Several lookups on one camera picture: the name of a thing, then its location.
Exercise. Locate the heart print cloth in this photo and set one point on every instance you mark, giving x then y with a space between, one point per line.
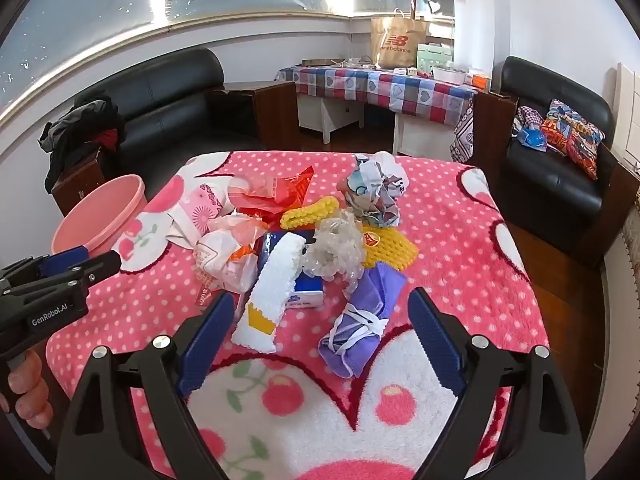
462 135

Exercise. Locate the yellow knitted square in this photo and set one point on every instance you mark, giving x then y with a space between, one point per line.
392 250

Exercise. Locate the white table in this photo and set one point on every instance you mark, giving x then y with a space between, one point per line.
340 115

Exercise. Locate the green box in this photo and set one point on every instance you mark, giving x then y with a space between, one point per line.
435 57

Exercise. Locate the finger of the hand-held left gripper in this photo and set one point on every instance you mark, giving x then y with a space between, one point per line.
62 259
95 269

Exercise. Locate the red and white small packet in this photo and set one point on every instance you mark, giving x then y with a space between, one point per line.
205 296

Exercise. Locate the yellow crocheted stick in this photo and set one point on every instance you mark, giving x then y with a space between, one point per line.
310 212

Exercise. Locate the brown paper bag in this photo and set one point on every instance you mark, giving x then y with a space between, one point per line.
397 42

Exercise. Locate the wooden side table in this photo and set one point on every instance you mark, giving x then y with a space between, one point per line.
80 180
270 110
492 130

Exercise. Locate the blue plastic bag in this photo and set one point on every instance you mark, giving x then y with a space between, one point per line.
531 139

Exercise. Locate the comic print cushion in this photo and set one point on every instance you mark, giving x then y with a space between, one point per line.
575 135

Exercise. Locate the clear plastic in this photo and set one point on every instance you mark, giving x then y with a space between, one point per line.
335 245

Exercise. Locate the pink polka dot blanket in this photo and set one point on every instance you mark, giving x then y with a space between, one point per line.
450 260

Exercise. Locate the white plastic bag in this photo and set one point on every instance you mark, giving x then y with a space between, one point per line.
220 255

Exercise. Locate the patterned cloth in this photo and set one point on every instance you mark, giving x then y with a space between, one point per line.
526 117

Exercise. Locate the person's left hand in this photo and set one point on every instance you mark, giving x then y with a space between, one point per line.
27 380

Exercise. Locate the pink plastic bucket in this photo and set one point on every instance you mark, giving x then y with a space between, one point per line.
95 210

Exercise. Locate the flat cardboard box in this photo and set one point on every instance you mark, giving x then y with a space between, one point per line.
316 62

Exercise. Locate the orange box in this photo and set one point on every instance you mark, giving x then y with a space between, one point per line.
479 81

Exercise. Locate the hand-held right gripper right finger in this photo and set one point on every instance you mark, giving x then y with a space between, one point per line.
435 340

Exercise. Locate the blue tissue packet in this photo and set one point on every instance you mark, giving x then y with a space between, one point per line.
306 295

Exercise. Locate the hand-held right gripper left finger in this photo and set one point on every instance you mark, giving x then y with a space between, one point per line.
210 340

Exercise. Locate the red plastic wrapper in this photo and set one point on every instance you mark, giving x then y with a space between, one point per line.
290 190

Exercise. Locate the white container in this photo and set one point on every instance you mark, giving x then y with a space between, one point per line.
447 74

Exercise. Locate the red cloth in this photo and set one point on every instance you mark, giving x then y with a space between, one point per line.
109 137

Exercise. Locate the black leather sofa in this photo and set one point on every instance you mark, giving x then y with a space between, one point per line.
170 95

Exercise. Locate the printed paper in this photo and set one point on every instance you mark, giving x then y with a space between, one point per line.
375 195

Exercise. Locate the white knitted piece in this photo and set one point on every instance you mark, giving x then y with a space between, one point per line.
272 285

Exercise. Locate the black leather armchair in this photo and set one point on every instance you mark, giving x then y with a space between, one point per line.
555 195

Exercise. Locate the dark jacket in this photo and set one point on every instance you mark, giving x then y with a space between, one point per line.
75 125

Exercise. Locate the checkered tablecloth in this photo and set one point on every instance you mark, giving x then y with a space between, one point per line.
375 87

